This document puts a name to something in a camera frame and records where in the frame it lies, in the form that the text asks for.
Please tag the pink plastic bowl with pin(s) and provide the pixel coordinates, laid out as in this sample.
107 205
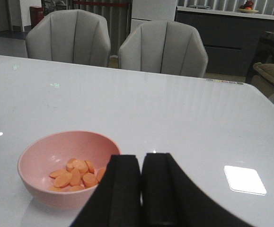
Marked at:
51 153

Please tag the orange ham slices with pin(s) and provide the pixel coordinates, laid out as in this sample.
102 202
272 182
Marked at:
77 175

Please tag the red barrier tape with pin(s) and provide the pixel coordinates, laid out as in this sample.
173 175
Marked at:
106 4

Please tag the right grey upholstered chair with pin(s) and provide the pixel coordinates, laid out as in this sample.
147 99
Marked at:
166 47

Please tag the beige cushion seat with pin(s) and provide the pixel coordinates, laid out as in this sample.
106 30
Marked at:
263 79

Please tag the left grey upholstered chair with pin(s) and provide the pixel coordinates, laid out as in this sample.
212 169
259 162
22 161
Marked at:
70 36

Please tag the dark grey counter cabinet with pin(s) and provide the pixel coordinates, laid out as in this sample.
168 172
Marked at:
230 41

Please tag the white refrigerator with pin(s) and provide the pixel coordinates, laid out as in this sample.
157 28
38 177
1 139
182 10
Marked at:
148 10

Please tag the fruit plate on counter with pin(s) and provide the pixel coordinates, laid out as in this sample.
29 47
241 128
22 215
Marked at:
247 6

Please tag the grey upholstered chair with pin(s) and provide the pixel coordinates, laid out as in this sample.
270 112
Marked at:
70 36
166 47

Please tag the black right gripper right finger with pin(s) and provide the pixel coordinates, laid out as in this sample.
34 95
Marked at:
171 199

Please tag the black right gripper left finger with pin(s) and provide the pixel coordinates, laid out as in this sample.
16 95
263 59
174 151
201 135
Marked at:
116 200

